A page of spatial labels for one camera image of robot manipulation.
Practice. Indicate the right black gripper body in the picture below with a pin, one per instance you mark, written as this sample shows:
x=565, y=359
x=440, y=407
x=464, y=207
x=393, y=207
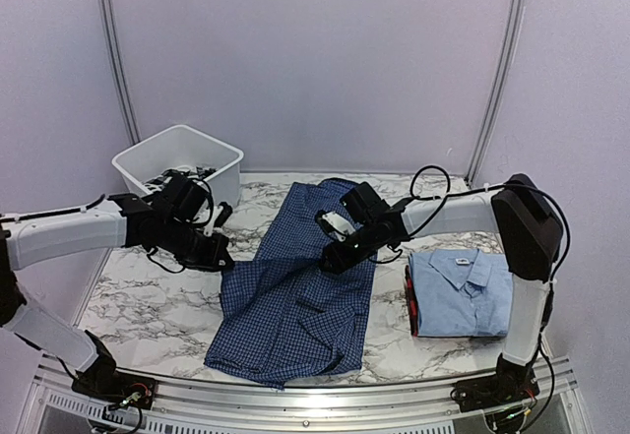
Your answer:
x=367, y=245

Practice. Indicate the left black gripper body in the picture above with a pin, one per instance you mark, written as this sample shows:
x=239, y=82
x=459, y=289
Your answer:
x=190, y=253

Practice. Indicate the dark blue checked shirt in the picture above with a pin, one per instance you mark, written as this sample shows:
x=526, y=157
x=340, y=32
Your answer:
x=282, y=317

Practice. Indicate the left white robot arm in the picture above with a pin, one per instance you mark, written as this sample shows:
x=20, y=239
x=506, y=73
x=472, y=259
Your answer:
x=113, y=221

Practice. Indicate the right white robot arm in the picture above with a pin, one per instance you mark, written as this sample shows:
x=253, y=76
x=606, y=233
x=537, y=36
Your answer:
x=535, y=239

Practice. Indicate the black white checked shirt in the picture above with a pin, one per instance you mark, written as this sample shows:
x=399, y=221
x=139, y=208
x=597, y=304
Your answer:
x=196, y=172

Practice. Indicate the white plastic bin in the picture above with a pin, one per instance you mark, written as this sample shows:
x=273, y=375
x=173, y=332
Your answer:
x=179, y=147

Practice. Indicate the red black plaid folded shirt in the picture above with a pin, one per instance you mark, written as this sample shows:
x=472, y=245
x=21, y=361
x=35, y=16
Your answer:
x=411, y=301

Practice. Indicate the light blue folded shirt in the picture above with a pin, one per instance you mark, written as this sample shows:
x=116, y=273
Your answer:
x=462, y=293

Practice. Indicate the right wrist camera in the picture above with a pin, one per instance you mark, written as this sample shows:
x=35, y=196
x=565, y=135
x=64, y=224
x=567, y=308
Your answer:
x=334, y=225

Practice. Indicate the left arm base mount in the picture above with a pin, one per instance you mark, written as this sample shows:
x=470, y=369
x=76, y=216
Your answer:
x=113, y=385

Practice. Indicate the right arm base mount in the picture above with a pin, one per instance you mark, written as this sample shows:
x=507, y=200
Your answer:
x=510, y=383

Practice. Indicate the right corner wall post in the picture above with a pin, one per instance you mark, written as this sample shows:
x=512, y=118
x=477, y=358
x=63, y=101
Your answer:
x=507, y=54

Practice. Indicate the aluminium front frame rail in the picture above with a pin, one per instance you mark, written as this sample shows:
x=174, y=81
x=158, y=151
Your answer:
x=202, y=406

